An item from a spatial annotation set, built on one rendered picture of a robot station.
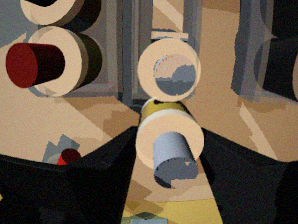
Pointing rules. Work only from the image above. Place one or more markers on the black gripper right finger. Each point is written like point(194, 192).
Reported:
point(249, 188)

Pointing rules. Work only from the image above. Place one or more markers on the white jar with dark red cap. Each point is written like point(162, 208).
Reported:
point(66, 157)
point(55, 61)

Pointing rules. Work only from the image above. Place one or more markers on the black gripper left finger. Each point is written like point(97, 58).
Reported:
point(92, 189)

